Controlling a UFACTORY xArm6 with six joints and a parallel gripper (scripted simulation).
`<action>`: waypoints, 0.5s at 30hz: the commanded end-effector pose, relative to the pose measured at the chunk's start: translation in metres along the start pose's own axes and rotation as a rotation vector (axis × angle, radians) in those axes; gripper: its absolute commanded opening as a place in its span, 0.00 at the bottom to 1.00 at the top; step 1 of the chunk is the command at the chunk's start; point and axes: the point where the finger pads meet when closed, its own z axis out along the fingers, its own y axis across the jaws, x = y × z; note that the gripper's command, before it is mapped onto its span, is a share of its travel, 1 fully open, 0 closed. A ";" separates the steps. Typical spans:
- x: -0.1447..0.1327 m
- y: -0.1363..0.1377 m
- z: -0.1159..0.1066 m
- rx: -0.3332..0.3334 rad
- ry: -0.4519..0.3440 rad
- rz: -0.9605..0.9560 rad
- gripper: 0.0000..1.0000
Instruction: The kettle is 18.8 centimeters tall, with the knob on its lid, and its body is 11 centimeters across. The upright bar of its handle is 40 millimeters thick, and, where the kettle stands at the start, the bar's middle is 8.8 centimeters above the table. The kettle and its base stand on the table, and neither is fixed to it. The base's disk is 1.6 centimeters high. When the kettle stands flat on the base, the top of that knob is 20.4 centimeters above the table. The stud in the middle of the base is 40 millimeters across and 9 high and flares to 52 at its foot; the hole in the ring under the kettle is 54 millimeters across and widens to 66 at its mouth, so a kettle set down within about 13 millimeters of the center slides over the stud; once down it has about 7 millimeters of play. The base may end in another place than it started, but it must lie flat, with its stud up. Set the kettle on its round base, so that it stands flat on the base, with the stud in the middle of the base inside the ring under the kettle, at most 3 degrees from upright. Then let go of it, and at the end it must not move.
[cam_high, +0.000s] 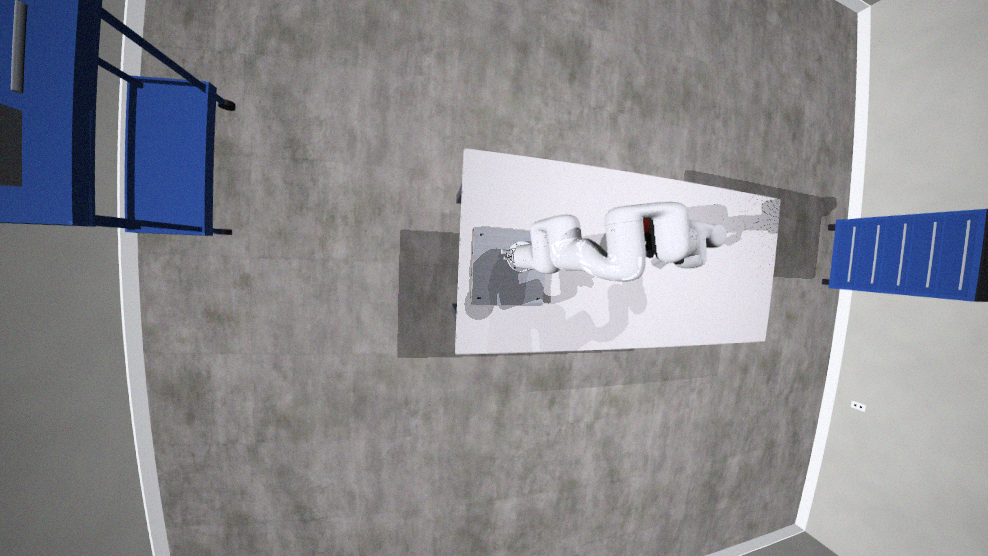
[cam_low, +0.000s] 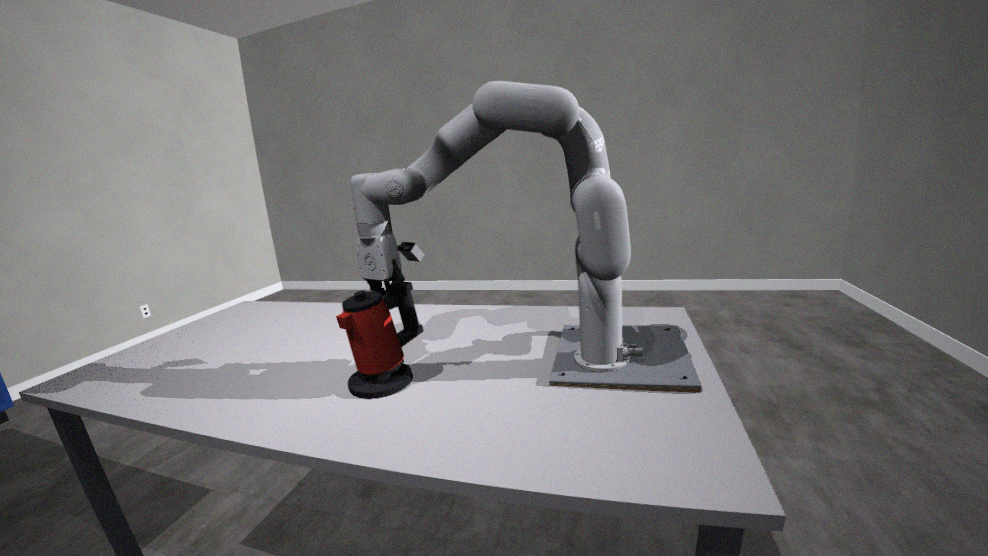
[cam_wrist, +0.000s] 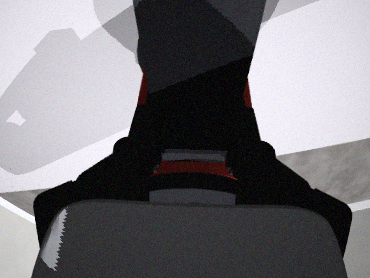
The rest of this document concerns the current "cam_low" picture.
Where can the black round disk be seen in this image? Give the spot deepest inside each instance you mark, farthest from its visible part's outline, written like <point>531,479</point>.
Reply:
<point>363,387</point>

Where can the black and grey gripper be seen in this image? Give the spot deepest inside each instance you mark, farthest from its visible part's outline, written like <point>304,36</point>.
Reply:
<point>377,257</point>

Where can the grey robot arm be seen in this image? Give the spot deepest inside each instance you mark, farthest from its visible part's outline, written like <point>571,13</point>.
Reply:
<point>599,201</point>

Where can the red kettle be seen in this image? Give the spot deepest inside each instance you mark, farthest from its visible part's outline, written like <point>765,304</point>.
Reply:
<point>371,332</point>

